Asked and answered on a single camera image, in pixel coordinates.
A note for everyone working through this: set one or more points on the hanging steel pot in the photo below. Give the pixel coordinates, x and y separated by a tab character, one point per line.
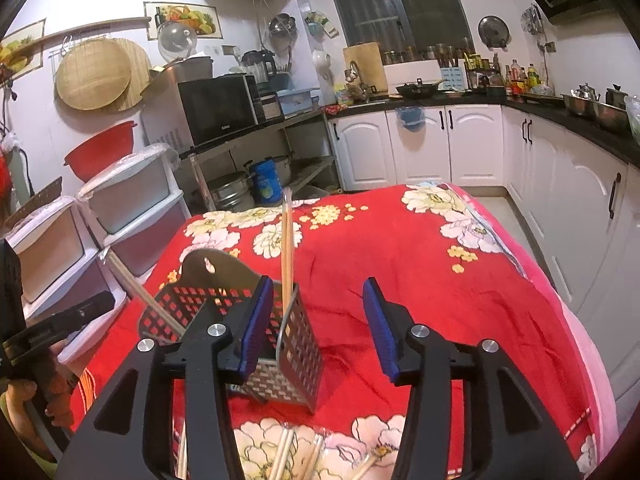
283	27

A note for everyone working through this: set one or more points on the blue knife block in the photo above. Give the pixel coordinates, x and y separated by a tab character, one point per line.
452	77

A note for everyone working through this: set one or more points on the white base cabinets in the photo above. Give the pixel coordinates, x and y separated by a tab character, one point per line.
475	145

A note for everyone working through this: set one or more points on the red floral blanket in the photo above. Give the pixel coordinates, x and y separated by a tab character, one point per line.
400	260

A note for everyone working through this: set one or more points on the stacked steel pots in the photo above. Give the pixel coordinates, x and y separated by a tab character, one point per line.
230	192

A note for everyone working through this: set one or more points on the white plastic drawer unit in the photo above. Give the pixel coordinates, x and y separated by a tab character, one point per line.
45	250
130	195

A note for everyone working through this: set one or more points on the steel basin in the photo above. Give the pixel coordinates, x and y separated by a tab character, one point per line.
595	115

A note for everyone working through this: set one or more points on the black blender jug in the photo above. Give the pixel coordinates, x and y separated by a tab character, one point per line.
257	65

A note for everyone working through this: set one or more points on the metal shelf rack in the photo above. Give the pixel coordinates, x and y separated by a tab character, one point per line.
295	122

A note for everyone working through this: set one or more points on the person's left hand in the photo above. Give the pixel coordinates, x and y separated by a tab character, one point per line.
56	387

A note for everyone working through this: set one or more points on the small hanging utensils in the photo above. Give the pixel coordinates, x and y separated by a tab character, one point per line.
532	20

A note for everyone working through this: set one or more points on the round bamboo tray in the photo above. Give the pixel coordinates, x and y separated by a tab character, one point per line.
92	75

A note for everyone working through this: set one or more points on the steel kettle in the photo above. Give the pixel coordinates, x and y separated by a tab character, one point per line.
586	91

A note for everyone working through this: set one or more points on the round wooden board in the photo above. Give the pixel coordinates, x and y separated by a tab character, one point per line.
141	65

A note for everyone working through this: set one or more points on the hanging steel pot lid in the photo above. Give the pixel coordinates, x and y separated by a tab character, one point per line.
492	30

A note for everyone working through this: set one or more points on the black wok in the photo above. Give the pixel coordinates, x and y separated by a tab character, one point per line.
417	91

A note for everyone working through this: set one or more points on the light blue plastic box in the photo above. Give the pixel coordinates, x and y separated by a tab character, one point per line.
297	102

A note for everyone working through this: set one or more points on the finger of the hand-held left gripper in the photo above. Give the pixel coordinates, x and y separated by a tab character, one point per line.
70	316

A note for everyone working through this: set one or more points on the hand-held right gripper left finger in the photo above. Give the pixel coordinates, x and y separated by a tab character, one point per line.
257	325

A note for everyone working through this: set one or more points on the silver microwave oven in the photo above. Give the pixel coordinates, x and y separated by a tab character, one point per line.
215	107

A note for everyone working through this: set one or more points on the glass pot lid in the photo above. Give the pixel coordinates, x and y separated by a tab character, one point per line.
177	40

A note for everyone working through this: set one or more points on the yellow package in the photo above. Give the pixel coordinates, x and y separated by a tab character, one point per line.
342	95

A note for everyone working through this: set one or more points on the blue canister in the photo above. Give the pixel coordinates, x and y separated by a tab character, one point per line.
267	182

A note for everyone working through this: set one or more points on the perforated metal utensil holder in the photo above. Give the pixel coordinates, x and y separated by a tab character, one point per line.
300	355

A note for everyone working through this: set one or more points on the green hanging holder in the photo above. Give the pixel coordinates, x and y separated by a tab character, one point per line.
320	22

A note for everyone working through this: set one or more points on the fruit wall poster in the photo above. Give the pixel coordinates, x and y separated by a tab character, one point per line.
200	17
20	50

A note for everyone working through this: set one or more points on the wooden cutting board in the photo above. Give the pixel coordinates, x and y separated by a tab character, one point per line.
370	65

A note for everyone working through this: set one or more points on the wooden rolling pin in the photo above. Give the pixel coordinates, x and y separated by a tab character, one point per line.
100	25

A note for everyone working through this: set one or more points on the row of condiment bottles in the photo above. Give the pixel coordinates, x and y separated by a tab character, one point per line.
520	77

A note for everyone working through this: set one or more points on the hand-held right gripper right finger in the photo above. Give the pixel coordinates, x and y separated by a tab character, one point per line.
380	330

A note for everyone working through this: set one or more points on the wooden chopstick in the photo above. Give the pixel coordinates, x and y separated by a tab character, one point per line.
280	452
286	250
145	296
365	467
312	456

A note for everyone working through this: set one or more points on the dark framed window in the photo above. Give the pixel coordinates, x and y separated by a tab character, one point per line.
400	5

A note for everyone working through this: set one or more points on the red plastic basin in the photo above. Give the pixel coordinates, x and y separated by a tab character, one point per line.
100	152

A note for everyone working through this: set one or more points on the wicker basket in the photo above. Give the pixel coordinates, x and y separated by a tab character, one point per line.
40	202

